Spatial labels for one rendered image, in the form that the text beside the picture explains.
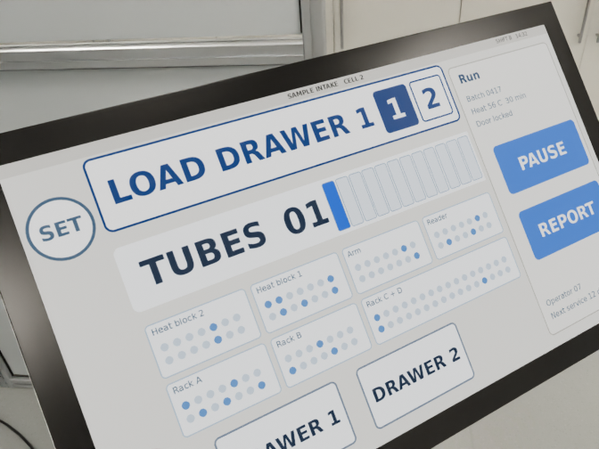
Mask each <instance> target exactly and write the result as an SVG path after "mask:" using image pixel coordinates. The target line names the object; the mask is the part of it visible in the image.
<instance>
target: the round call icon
mask: <svg viewBox="0 0 599 449"><path fill-rule="evenodd" d="M145 449H181V448H180V446H179V443H178V441H177V438H176V435H174V436H171V437H168V438H166V439H164V440H162V441H160V442H159V443H157V444H155V445H151V446H149V447H147V448H145Z"/></svg>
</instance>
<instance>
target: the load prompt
mask: <svg viewBox="0 0 599 449"><path fill-rule="evenodd" d="M461 120H462V117H461V114H460V112H459V109H458V108H457V105H456V103H455V98H454V96H453V94H452V92H451V89H450V87H449V84H448V82H447V78H446V76H445V73H444V71H443V69H442V66H441V64H436V65H432V66H430V67H426V68H422V69H417V70H413V71H409V72H407V73H403V74H399V75H396V76H393V77H389V78H384V79H380V80H376V81H374V82H370V83H366V84H362V85H360V86H353V87H351V88H347V89H343V90H340V91H337V92H333V93H329V94H324V95H320V96H317V97H314V98H310V99H306V100H304V101H300V102H295V103H291V104H287V105H284V106H281V107H277V108H273V109H271V110H264V111H261V112H258V113H254V114H251V115H248V116H244V117H240V118H235V119H231V120H228V121H225V122H221V123H217V124H215V125H211V126H207V127H202V128H198V129H195V130H192V131H188V132H184V133H182V134H178V135H172V136H169V137H165V138H161V139H159V140H155V141H151V142H148V143H142V144H139V145H136V146H132V147H128V148H126V149H122V150H118V151H113V152H109V153H106V154H103V155H99V156H95V157H92V158H89V159H83V160H80V161H79V162H80V165H81V167H82V170H83V172H84V175H85V178H86V181H87V184H88V187H89V190H90V192H91V194H92V197H93V200H94V204H95V206H96V209H97V211H98V214H99V217H100V218H101V221H102V224H103V228H104V231H105V233H106V235H109V234H112V233H116V232H120V231H123V230H126V229H128V228H131V227H134V226H137V225H141V224H144V223H147V222H150V221H153V220H156V219H159V218H162V217H164V216H169V215H172V214H175V213H177V212H180V211H184V210H187V209H189V208H194V207H197V206H200V205H202V204H205V203H208V202H211V201H213V200H219V199H222V198H224V197H227V196H230V195H233V194H236V193H238V192H243V191H247V190H249V189H252V188H255V187H258V186H260V185H263V184H268V183H271V182H273V181H277V180H280V179H283V178H285V177H288V176H293V175H296V174H298V173H301V172H304V171H307V170H310V169H313V168H316V167H321V166H323V165H326V164H329V163H332V162H334V161H337V160H341V159H345V158H348V157H351V156H354V155H357V154H359V153H362V152H365V151H370V150H373V149H376V148H379V147H382V146H384V145H387V144H390V143H394V142H397V141H400V140H404V139H406V138H409V137H412V136H415V135H419V134H422V133H425V132H428V131H431V130H434V129H437V128H440V127H444V126H447V125H450V124H453V123H455V122H458V121H461Z"/></svg>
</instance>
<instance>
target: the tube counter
mask: <svg viewBox="0 0 599 449"><path fill-rule="evenodd" d="M484 180H486V178H485V176H484V174H483V172H482V169H481V167H480V163H479V161H478V158H477V156H476V153H475V151H474V149H473V146H472V142H471V140H470V137H469V135H468V133H467V131H466V132H463V133H461V134H458V135H453V136H450V137H448V138H445V139H442V140H439V141H437V142H434V143H429V144H426V145H424V146H421V147H418V148H415V149H412V150H410V151H406V152H403V153H400V154H398V155H395V156H392V157H389V158H386V159H382V160H379V161H376V162H374V163H371V164H368V165H365V166H362V167H358V168H355V169H352V170H350V171H347V172H344V173H341V174H338V175H336V176H331V177H328V178H325V179H323V180H320V181H317V182H314V183H312V184H307V185H304V186H301V187H299V188H296V189H293V190H290V191H287V192H283V193H280V194H277V195H275V196H272V197H271V199H272V201H273V203H274V206H275V210H276V213H277V215H278V217H279V220H280V222H281V225H282V228H283V231H284V234H285V236H286V239H287V241H288V243H289V246H290V249H291V253H292V254H293V253H295V252H298V251H301V250H303V249H306V248H309V247H312V246H314V245H316V244H319V243H321V242H324V241H328V240H330V239H332V238H335V237H337V236H340V235H342V234H344V233H349V232H351V231H354V230H356V229H358V228H361V227H363V226H366V225H369V224H372V223H374V222H377V221H380V220H382V219H384V218H386V217H389V216H393V215H396V214H397V213H400V212H403V211H405V210H408V209H410V208H414V207H416V206H419V205H422V204H423V203H426V202H428V201H431V200H435V199H437V198H440V197H442V196H445V195H447V194H449V193H452V192H456V191H458V190H461V189H463V188H465V187H468V186H470V185H473V184H476V183H479V182H482V181H484Z"/></svg>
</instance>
